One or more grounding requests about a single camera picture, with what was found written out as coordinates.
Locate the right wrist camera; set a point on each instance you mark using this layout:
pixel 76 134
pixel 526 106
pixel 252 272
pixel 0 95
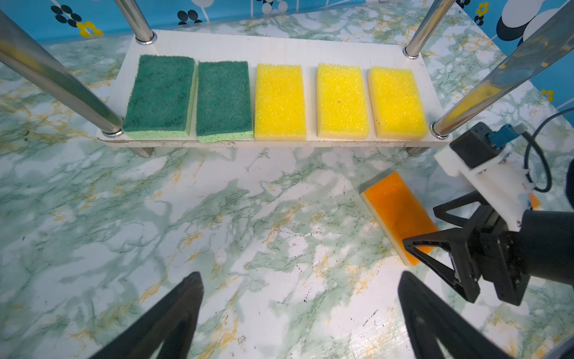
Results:
pixel 485 158

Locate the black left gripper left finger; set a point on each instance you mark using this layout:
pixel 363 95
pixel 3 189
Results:
pixel 167 328

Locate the orange sponge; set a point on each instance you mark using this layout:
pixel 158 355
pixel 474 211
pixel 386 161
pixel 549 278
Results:
pixel 398 212
pixel 535 202

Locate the yellow sponge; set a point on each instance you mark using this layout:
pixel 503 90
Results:
pixel 341 103
pixel 396 104
pixel 279 104

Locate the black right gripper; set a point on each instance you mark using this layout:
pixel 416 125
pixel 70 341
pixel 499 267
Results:
pixel 515 251

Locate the green sponge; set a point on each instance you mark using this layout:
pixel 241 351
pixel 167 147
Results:
pixel 224 102
pixel 162 100

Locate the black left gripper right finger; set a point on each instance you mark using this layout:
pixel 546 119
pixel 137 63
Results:
pixel 431 324

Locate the white two-tier shelf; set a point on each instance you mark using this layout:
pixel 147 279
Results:
pixel 24 55

